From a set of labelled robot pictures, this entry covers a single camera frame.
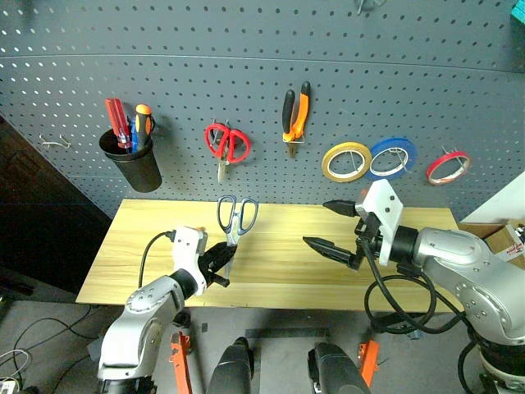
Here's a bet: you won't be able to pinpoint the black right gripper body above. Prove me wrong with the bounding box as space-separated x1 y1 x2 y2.
354 212 383 271

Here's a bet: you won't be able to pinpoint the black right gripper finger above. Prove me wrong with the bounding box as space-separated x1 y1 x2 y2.
303 236 358 270
322 199 358 218

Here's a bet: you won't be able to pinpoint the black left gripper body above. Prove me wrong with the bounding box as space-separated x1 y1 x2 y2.
199 245 223 285

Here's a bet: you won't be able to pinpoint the grey and black scissors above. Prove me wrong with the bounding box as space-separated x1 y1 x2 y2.
216 195 259 276

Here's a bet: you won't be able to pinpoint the yellow tape roll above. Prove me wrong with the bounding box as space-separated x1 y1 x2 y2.
321 141 372 182

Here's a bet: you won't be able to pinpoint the blue tape roll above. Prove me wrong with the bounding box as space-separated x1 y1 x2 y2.
366 137 418 181

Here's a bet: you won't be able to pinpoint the red tape roll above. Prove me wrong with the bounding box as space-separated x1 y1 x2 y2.
425 151 473 186

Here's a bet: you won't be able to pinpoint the dark grey metal pegboard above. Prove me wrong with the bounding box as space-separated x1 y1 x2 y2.
0 0 525 222

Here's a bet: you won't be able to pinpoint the empty metal pegboard hook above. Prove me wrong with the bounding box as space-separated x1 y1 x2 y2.
39 134 71 149

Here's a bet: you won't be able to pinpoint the dark rounded shape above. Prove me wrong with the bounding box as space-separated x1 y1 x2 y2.
307 342 372 394
206 337 255 394

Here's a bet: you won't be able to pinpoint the orange and black pliers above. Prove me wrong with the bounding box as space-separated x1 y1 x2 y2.
281 80 312 159

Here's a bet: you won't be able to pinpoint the black plastic tool cup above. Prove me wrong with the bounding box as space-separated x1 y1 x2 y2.
98 127 163 193

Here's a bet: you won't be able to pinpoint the brown cardboard box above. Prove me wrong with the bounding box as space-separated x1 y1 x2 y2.
458 219 525 270

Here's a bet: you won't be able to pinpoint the dark brown wooden cabinet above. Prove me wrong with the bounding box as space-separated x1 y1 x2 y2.
0 114 112 296

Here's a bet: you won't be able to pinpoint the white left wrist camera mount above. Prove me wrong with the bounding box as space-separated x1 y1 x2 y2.
170 226 209 296

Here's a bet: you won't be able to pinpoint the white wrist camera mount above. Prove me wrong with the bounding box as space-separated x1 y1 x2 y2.
354 179 405 264
170 226 209 296

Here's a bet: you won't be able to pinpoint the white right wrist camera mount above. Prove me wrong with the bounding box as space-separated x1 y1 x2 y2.
354 179 405 264

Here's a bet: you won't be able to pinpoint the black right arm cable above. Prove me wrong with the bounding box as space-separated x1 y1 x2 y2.
363 245 468 334

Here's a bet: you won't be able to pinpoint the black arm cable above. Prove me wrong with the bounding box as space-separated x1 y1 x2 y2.
138 231 176 288
363 245 468 334

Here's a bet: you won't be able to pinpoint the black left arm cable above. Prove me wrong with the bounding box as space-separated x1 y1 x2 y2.
138 231 176 288

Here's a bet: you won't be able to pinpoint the orange metal bracket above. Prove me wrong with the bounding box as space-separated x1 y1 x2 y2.
168 331 194 394
358 339 381 389

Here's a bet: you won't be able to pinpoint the red handled scissors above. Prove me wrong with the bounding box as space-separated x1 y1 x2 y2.
204 121 251 184

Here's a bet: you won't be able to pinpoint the black floor cable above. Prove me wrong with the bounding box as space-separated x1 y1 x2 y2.
11 304 99 394

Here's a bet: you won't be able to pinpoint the red handled screwdriver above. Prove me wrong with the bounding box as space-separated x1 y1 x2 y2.
104 98 132 151

